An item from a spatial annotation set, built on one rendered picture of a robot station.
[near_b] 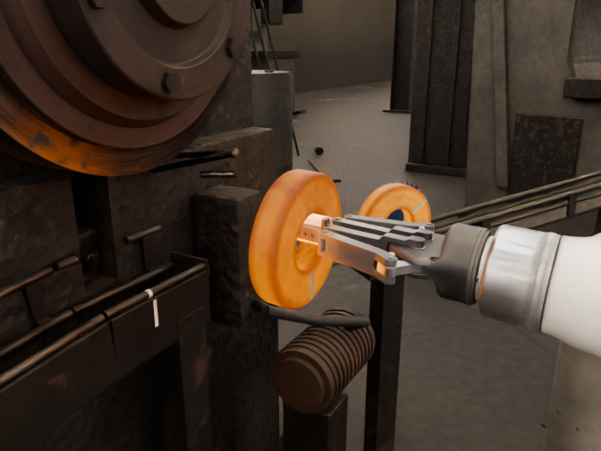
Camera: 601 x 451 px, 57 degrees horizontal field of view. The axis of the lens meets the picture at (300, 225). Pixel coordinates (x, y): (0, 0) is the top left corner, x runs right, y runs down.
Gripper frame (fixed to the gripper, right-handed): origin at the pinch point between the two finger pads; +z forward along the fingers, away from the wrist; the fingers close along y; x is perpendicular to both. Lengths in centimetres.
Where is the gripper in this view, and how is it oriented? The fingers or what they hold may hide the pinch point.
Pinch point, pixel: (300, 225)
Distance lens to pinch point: 61.8
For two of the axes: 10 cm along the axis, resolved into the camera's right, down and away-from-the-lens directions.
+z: -8.7, -2.0, 4.6
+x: 0.4, -9.4, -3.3
